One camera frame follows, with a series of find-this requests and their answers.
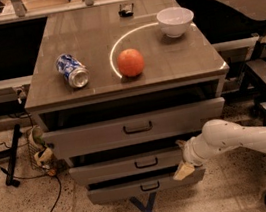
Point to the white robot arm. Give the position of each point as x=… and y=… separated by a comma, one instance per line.
x=217, y=137

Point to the white bowl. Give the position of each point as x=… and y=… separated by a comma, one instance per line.
x=174, y=21

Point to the blue white soda can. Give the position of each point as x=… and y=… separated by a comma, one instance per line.
x=73, y=71

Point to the beige padded gripper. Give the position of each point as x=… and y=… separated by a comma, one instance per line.
x=189, y=154

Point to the grey drawer cabinet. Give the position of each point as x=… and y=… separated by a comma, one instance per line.
x=102, y=82

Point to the orange fruit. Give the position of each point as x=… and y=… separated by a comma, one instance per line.
x=130, y=62

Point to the wire basket with items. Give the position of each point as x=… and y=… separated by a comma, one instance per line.
x=43, y=156

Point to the black stand leg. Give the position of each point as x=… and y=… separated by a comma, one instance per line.
x=11, y=154

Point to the small black object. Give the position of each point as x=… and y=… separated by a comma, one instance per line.
x=126, y=10

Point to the grey drawer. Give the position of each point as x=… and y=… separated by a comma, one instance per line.
x=134, y=129
x=128, y=166
x=142, y=186

